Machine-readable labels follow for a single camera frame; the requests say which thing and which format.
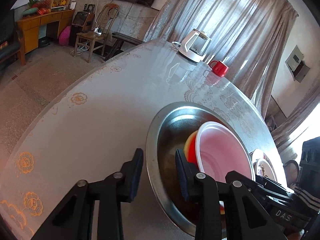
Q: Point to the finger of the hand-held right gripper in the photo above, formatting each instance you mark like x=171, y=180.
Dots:
x=272, y=187

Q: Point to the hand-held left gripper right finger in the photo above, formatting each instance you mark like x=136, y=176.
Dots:
x=181, y=177

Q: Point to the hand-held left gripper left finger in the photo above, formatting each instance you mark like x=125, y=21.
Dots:
x=136, y=175

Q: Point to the large scalloped plate red symbols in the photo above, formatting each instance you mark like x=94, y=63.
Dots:
x=257, y=158

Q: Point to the yellow plastic bowl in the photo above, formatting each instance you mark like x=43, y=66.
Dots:
x=188, y=145

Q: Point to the stainless steel bowl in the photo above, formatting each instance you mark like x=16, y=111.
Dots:
x=170, y=135

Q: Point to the red plastic bowl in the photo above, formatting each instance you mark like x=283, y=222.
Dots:
x=220, y=152

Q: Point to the dark wooden chair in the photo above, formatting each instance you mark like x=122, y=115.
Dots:
x=291, y=172

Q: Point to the narrow sheer grey curtain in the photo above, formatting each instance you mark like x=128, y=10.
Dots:
x=295, y=120

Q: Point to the red mug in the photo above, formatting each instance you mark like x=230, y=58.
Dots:
x=220, y=68

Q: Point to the white glass electric kettle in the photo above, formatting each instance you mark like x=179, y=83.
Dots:
x=192, y=47

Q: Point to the black bench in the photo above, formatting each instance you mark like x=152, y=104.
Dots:
x=125, y=38

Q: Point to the white power strip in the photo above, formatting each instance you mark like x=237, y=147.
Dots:
x=98, y=30

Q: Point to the pink bag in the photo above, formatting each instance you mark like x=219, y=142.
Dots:
x=64, y=36

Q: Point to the wide sheer grey curtain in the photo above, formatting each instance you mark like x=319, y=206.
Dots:
x=237, y=30

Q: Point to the black speaker cabinet with screen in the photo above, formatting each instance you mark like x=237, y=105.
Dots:
x=81, y=20

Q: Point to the small white box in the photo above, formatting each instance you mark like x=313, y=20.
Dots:
x=72, y=6

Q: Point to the wooden desk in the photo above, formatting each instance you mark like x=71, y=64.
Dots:
x=30, y=27

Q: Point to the red gift box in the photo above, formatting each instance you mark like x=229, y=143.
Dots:
x=44, y=11

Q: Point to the black armchair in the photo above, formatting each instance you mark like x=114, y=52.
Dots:
x=7, y=25

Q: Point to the potted green plant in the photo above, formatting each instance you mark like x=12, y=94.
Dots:
x=32, y=5

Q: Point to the wall electrical panel box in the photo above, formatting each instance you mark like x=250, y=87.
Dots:
x=296, y=60

